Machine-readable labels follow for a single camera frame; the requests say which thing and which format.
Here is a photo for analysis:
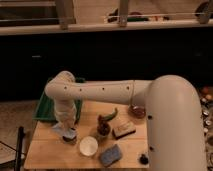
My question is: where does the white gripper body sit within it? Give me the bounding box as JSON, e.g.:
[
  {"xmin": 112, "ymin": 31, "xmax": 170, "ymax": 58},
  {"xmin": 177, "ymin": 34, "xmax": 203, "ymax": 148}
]
[{"xmin": 54, "ymin": 100, "xmax": 77, "ymax": 130}]

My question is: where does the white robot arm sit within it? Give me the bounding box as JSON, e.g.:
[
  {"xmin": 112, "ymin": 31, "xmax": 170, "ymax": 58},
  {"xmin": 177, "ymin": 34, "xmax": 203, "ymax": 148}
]
[{"xmin": 45, "ymin": 71, "xmax": 207, "ymax": 171}]

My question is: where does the green plastic tray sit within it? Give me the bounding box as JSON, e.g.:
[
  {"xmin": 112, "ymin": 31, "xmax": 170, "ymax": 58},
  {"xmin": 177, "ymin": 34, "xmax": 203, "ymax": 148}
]
[{"xmin": 33, "ymin": 77, "xmax": 85, "ymax": 123}]

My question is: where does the green pepper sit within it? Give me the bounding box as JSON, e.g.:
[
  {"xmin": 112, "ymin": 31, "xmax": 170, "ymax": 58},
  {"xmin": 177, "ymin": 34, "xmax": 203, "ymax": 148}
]
[{"xmin": 102, "ymin": 108, "xmax": 118, "ymax": 121}]

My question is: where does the black stand left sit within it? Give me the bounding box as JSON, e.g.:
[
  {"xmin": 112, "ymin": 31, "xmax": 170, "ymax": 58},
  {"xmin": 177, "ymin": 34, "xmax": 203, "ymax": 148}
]
[{"xmin": 14, "ymin": 126, "xmax": 25, "ymax": 171}]

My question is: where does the brown rectangular block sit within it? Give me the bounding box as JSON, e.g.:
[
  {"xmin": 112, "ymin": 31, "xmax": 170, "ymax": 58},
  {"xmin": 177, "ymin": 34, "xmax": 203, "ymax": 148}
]
[{"xmin": 112, "ymin": 121, "xmax": 136, "ymax": 139}]

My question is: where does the blue sponge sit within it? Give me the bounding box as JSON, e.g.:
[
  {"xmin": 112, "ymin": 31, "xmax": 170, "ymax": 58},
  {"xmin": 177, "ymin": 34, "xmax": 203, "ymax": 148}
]
[{"xmin": 99, "ymin": 144, "xmax": 122, "ymax": 167}]

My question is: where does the brown round bowl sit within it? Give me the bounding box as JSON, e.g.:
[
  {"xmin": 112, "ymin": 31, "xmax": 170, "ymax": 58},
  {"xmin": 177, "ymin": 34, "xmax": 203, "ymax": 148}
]
[{"xmin": 129, "ymin": 105, "xmax": 146, "ymax": 119}]

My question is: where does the small black object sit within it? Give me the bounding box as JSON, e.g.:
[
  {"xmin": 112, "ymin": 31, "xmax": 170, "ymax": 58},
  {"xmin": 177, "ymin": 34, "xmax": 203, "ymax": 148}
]
[{"xmin": 139, "ymin": 154, "xmax": 149, "ymax": 165}]

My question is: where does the wooden railing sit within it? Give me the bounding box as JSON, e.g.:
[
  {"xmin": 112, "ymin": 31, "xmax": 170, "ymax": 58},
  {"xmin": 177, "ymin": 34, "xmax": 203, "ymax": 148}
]
[{"xmin": 0, "ymin": 0, "xmax": 213, "ymax": 35}]

